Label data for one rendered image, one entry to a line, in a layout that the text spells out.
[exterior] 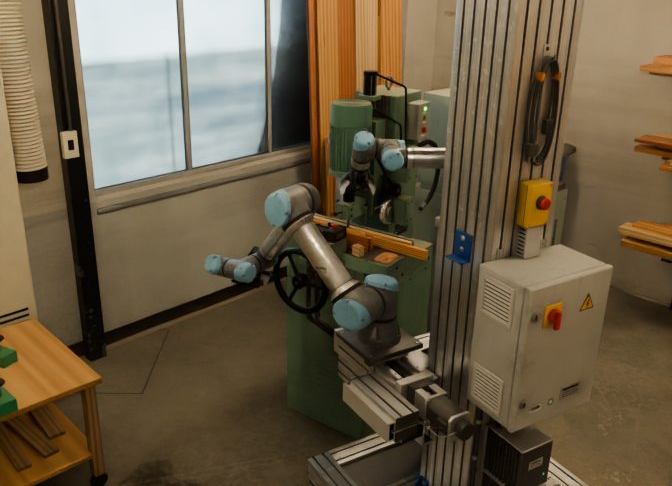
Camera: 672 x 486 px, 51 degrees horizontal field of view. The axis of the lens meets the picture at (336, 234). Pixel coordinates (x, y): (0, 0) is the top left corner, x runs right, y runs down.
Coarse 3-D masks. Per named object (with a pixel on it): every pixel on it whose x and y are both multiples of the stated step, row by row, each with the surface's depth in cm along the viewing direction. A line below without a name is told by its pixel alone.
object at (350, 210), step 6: (360, 198) 313; (336, 204) 307; (342, 204) 305; (348, 204) 305; (354, 204) 307; (360, 204) 311; (336, 210) 308; (342, 210) 306; (348, 210) 304; (354, 210) 308; (360, 210) 312; (336, 216) 309; (342, 216) 307; (348, 216) 305; (354, 216) 309
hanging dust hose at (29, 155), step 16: (0, 0) 291; (16, 0) 296; (0, 16) 293; (16, 16) 297; (0, 32) 296; (16, 32) 299; (0, 48) 298; (16, 48) 301; (0, 64) 300; (16, 64) 302; (16, 80) 304; (16, 96) 306; (32, 96) 311; (16, 112) 308; (32, 112) 312; (16, 128) 311; (32, 128) 313; (16, 144) 313; (32, 144) 315; (16, 160) 316; (32, 160) 318; (32, 176) 319; (48, 176) 328
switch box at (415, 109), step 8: (408, 104) 309; (416, 104) 306; (424, 104) 309; (408, 112) 310; (416, 112) 307; (408, 120) 311; (416, 120) 308; (424, 120) 312; (408, 128) 312; (416, 128) 310; (408, 136) 313; (416, 136) 311; (424, 136) 316
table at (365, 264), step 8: (376, 248) 304; (344, 256) 297; (352, 256) 295; (360, 256) 295; (368, 256) 295; (376, 256) 295; (400, 256) 296; (408, 256) 299; (304, 264) 299; (344, 264) 298; (352, 264) 296; (360, 264) 294; (368, 264) 291; (376, 264) 288; (384, 264) 288; (392, 264) 289; (400, 264) 294; (408, 264) 300; (368, 272) 292; (376, 272) 290; (384, 272) 287; (392, 272) 290
